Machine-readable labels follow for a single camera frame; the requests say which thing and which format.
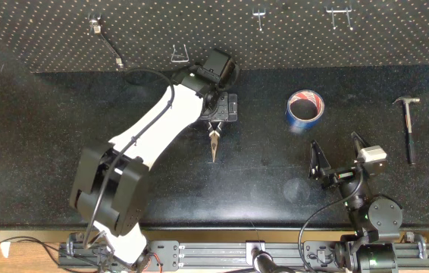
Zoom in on black and white pliers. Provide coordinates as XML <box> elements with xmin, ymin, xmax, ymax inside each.
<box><xmin>207</xmin><ymin>121</ymin><xmax>224</xmax><ymax>163</ymax></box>

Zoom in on wrench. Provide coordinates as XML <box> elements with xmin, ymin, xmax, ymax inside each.
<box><xmin>89</xmin><ymin>18</ymin><xmax>125</xmax><ymax>70</ymax></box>

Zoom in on roll of blue tape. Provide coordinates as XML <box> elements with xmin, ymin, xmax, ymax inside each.
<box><xmin>284</xmin><ymin>89</ymin><xmax>325</xmax><ymax>134</ymax></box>

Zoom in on mounting rail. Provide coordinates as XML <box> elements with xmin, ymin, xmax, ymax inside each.
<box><xmin>58</xmin><ymin>231</ymin><xmax>429</xmax><ymax>273</ymax></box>

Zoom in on hammer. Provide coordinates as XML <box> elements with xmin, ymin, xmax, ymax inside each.
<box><xmin>391</xmin><ymin>96</ymin><xmax>421</xmax><ymax>167</ymax></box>

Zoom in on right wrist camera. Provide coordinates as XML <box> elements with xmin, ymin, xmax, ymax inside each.
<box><xmin>356</xmin><ymin>145</ymin><xmax>389</xmax><ymax>168</ymax></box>

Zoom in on thin black cable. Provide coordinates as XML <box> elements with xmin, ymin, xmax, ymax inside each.
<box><xmin>0</xmin><ymin>235</ymin><xmax>102</xmax><ymax>273</ymax></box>

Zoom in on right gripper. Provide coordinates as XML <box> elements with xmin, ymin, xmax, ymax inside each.
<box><xmin>308</xmin><ymin>131</ymin><xmax>371</xmax><ymax>190</ymax></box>

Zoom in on black pegboard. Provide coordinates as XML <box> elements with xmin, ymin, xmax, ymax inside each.
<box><xmin>0</xmin><ymin>0</ymin><xmax>429</xmax><ymax>74</ymax></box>

